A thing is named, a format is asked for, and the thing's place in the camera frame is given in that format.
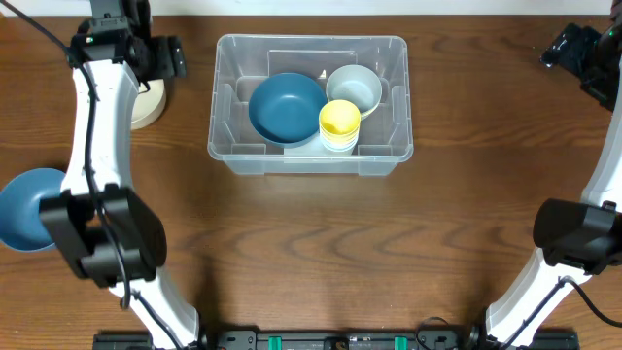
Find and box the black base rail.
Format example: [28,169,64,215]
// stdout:
[91,326,581,350]

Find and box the pink cup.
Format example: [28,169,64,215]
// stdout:
[321,139,358,146]

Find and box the light blue cup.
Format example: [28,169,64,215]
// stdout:
[323,143,357,153]

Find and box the white label in bin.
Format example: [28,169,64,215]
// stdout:
[284,139,326,157]

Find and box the black left camera cable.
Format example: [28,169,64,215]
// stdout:
[0,0,181,350]

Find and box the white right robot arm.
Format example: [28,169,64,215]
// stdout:
[466,2,621,349]

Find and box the cream bowl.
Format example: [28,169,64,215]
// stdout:
[131,79,166,130]

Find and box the blue bowl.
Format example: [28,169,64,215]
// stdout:
[248,73,328,148]
[1,168,65,252]

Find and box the grey small bowl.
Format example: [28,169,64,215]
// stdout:
[326,64,383,113]

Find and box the clear plastic storage bin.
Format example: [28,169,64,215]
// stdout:
[207,34,414,176]

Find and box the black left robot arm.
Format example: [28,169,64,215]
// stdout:
[39,1,200,349]

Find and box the yellow cup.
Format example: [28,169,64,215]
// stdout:
[320,130,359,142]
[319,99,362,136]

